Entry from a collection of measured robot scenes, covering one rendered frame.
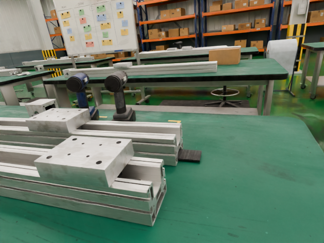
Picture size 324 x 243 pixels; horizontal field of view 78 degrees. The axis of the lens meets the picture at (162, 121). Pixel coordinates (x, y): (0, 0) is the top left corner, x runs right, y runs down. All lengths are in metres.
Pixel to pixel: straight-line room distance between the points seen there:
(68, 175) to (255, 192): 0.38
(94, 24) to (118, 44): 0.53
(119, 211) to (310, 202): 0.37
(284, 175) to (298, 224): 0.14
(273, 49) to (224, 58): 1.63
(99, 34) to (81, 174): 3.49
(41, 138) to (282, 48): 3.57
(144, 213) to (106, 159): 0.12
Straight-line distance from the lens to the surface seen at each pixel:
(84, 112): 0.70
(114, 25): 3.62
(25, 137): 0.81
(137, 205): 0.39
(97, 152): 0.42
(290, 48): 3.85
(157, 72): 1.96
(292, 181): 0.55
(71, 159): 0.42
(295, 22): 6.00
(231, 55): 2.26
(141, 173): 0.44
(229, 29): 9.68
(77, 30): 4.09
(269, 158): 0.61
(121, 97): 0.77
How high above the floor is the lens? 1.10
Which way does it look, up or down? 23 degrees down
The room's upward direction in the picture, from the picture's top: 6 degrees counter-clockwise
